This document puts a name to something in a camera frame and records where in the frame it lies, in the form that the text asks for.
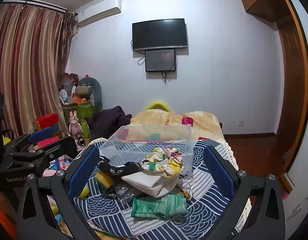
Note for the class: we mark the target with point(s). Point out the green bottle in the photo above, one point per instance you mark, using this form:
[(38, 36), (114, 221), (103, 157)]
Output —
[(84, 128)]

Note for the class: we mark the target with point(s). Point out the white small fan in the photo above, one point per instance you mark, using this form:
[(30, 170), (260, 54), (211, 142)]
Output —
[(64, 95)]

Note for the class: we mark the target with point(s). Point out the yellow green sponge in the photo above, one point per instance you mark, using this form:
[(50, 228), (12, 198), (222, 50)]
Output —
[(104, 180)]

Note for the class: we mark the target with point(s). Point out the red box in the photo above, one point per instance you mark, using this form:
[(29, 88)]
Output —
[(46, 120)]

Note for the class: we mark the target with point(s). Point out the yellow floral blanket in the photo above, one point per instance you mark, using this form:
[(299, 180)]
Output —
[(156, 121)]

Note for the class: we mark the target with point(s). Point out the red beige striped curtain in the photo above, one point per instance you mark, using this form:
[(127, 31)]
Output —
[(26, 67)]

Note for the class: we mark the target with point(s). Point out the yellow green hat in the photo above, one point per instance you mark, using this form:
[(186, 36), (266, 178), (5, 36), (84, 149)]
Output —
[(157, 105)]

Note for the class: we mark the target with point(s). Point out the black wall television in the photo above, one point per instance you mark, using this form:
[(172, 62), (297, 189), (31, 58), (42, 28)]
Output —
[(159, 33)]

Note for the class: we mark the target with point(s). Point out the green knit cloth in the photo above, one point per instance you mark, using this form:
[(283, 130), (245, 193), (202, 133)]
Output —
[(159, 206)]

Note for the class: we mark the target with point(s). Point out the small black wall monitor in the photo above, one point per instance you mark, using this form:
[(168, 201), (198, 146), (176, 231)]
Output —
[(160, 60)]

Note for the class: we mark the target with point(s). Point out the clear plastic storage box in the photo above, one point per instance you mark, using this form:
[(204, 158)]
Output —
[(134, 142)]

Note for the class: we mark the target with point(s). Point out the dark purple clothing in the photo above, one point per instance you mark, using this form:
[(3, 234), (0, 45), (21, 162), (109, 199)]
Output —
[(109, 122)]

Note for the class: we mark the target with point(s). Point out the white wall socket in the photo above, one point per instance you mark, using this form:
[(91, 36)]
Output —
[(240, 123)]

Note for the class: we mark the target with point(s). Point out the white lace bedspread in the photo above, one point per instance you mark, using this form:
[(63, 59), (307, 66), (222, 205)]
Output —
[(230, 155)]

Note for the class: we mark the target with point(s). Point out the colourful checked fabric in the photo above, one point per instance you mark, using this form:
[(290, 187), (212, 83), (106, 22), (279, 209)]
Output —
[(57, 166)]

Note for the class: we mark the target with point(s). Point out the crumpled clear plastic bag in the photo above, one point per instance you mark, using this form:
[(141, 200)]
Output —
[(122, 195)]

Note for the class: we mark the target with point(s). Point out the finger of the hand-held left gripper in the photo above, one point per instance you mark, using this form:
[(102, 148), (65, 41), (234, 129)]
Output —
[(41, 133), (66, 146)]

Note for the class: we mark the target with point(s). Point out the white air conditioner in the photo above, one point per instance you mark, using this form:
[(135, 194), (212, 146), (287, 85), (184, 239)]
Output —
[(99, 13)]

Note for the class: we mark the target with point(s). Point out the black patterned sock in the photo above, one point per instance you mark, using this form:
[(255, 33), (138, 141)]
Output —
[(116, 168)]

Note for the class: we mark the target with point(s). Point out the pink rabbit figure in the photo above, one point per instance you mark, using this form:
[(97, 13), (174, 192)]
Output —
[(74, 125)]

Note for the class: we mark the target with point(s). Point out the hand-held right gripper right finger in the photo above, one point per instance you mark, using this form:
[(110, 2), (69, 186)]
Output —
[(220, 173)]

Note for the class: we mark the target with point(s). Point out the green cardboard box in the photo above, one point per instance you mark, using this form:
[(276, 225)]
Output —
[(81, 108)]

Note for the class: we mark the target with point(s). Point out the brown wooden wardrobe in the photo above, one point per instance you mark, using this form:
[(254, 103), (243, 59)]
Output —
[(291, 67)]

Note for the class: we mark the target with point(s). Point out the floral yellow green scrunchie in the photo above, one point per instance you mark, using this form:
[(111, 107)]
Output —
[(164, 162)]

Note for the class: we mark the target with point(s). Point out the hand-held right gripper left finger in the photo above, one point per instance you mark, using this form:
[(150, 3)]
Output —
[(82, 173)]

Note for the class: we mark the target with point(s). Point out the white cloth pouch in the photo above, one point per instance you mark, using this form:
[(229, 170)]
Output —
[(149, 183)]

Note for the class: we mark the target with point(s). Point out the blue wave patterned cloth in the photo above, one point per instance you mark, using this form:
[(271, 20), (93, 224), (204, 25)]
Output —
[(209, 212)]

